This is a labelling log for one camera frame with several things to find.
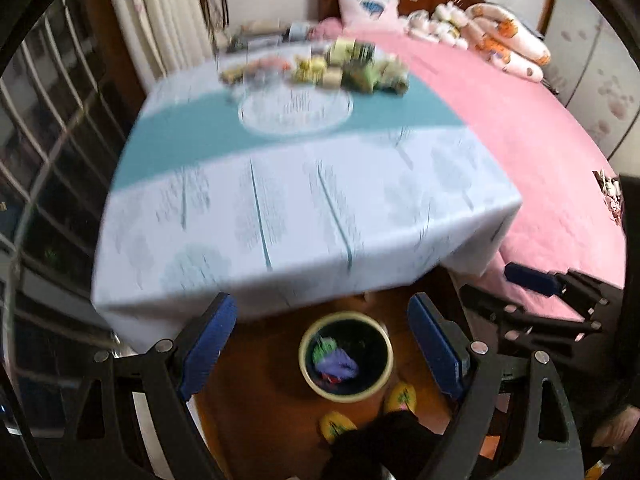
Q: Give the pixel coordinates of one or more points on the bear print bolster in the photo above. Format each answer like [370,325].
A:
[510,45]

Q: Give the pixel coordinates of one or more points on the blue bin with cream rim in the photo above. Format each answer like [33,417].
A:
[372,355]

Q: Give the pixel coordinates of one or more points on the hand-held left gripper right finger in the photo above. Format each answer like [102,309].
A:
[435,350]

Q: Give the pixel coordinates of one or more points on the small patterned toy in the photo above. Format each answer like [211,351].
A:
[607,195]

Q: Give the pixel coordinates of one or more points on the pink bedsheet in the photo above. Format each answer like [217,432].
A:
[500,135]

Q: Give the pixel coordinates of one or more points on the yellow paper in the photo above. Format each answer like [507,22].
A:
[307,70]

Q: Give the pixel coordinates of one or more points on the green packet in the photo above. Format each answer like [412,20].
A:
[361,79]

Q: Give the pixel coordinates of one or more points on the white wardrobe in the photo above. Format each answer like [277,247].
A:
[600,85]

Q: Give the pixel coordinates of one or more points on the pale yellow packet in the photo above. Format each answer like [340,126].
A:
[341,51]

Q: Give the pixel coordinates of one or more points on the yellow white plush toy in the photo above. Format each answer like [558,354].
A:
[450,25]

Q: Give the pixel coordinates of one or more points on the stack of books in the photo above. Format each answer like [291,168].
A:
[255,35]

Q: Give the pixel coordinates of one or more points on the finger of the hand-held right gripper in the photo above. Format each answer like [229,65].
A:
[492,312]
[532,279]

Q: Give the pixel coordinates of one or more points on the purple plastic bag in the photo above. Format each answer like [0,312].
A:
[341,364]

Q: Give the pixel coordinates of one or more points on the tree print tablecloth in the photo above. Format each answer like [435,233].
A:
[300,200]

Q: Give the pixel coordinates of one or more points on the tan packet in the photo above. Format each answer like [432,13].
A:
[231,76]

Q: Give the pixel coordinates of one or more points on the clear plastic container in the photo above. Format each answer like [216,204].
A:
[260,80]

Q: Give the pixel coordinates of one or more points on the person's right hand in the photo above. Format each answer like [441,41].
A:
[620,427]

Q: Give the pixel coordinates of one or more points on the cream curtain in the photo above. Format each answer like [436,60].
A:
[160,15]

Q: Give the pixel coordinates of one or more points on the tissue box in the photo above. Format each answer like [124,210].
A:
[300,32]

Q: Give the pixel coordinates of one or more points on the window with metal grille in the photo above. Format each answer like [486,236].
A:
[50,135]

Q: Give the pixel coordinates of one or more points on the black pants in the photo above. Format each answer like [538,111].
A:
[385,452]

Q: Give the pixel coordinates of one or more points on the green wrapper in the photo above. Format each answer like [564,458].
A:
[325,350]

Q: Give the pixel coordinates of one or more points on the orange packet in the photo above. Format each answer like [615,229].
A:
[270,64]

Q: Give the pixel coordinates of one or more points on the pink pillow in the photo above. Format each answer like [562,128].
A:
[367,2]

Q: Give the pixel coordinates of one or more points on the dark green box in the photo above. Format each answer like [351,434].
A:
[364,51]

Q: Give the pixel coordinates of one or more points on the cream paper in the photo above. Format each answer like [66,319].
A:
[395,77]

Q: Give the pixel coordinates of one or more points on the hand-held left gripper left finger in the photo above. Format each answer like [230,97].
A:
[207,347]

